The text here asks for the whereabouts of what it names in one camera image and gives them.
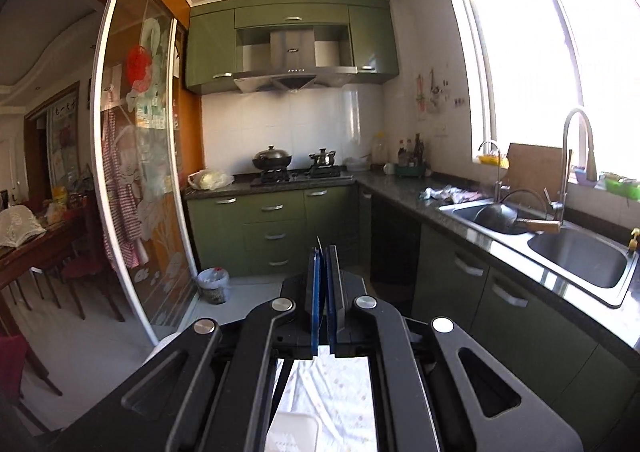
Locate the green plastic container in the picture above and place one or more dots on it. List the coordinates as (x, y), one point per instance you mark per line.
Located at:
(620, 184)

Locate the black gas stove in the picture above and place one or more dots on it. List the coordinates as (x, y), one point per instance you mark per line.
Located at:
(300, 177)

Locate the dark sauce bottle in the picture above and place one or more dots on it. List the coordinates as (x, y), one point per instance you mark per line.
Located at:
(419, 152)
(402, 154)

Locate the clear plastic container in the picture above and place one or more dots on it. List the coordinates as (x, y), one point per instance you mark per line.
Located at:
(357, 164)

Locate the wooden dining table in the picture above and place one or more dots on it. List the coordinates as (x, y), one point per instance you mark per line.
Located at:
(45, 243)

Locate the tall steel faucet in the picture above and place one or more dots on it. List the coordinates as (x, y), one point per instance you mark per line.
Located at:
(567, 157)

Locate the stainless steel range hood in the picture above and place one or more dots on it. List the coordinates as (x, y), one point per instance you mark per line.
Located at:
(295, 78)

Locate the crumpled dish rag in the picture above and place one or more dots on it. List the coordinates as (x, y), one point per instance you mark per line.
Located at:
(450, 193)

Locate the white cup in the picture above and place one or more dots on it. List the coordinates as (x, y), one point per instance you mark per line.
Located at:
(389, 168)

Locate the red paper decoration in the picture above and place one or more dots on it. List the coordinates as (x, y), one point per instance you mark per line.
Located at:
(139, 66)

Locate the yellow hanging basket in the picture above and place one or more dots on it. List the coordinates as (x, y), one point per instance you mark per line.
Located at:
(492, 161)

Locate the wooden cutting board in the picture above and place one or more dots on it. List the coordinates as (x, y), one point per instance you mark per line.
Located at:
(530, 167)

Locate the wall stickers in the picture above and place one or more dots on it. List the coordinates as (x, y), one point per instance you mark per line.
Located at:
(431, 94)

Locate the small steel faucet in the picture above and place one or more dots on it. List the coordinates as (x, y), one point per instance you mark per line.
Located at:
(496, 184)

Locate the green base cabinet with drawers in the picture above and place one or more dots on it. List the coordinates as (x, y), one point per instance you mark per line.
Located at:
(215, 232)

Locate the black wok with lid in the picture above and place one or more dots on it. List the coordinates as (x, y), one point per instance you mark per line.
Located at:
(271, 159)

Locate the steel kettle pot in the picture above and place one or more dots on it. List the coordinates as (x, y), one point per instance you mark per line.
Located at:
(322, 159)

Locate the large oil bottle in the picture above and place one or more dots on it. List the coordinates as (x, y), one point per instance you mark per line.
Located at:
(380, 152)

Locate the small trash bin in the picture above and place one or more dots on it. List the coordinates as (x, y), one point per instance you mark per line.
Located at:
(214, 288)

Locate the etched glass sliding door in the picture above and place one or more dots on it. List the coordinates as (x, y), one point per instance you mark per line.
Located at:
(150, 157)

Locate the red cushioned chair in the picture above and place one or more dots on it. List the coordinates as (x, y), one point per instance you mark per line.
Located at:
(12, 352)

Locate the green sink base cabinet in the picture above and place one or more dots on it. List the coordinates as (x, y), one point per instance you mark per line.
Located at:
(450, 302)

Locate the white floral tablecloth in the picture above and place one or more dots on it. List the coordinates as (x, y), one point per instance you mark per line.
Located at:
(340, 397)

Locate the wall calendar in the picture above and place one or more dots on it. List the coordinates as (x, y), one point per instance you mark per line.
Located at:
(64, 147)

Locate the stainless steel double sink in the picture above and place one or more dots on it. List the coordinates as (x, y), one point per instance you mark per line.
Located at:
(575, 257)

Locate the white plastic bag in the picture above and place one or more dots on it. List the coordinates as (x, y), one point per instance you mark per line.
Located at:
(210, 179)

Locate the green wall cabinet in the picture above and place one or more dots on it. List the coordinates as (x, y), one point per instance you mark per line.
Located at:
(210, 47)

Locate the white lace food cover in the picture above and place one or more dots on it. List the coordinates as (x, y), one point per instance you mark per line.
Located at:
(17, 228)

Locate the green bottle tray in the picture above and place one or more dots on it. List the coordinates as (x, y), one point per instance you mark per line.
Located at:
(412, 171)

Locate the red checked apron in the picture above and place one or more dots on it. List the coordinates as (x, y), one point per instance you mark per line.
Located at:
(122, 197)

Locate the dark wooden chair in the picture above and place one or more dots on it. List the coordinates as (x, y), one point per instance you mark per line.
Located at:
(92, 267)

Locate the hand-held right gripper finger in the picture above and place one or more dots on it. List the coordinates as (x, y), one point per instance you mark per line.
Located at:
(328, 304)
(316, 304)

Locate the kitchen window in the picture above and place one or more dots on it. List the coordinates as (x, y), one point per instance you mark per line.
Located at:
(525, 57)

